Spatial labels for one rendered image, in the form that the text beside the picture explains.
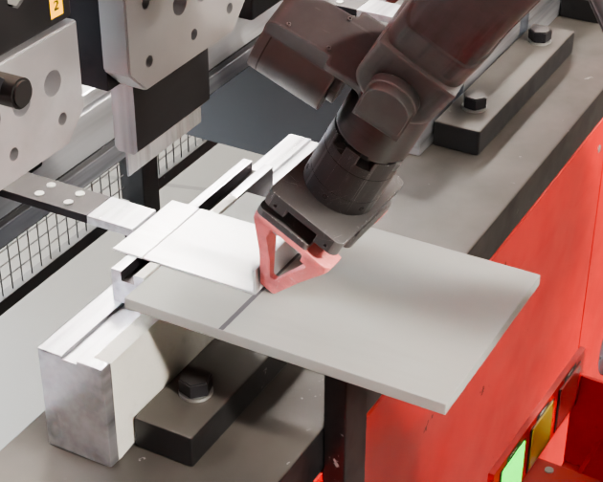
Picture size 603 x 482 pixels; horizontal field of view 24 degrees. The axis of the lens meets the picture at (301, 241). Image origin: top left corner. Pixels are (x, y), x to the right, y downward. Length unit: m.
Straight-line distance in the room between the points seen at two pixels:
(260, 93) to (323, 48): 0.82
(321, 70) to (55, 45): 0.18
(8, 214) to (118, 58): 0.44
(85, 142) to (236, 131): 0.41
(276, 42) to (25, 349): 1.84
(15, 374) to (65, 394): 1.58
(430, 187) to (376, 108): 0.57
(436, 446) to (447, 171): 0.29
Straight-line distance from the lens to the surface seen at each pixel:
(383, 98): 0.86
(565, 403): 1.27
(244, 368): 1.13
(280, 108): 1.73
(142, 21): 0.93
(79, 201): 1.17
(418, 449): 1.37
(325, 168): 0.97
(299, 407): 1.14
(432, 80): 0.85
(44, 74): 0.86
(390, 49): 0.84
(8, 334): 2.76
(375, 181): 0.97
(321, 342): 1.00
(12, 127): 0.84
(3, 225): 1.33
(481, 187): 1.44
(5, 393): 2.61
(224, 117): 1.78
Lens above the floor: 1.59
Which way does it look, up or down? 32 degrees down
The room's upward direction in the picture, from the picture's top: straight up
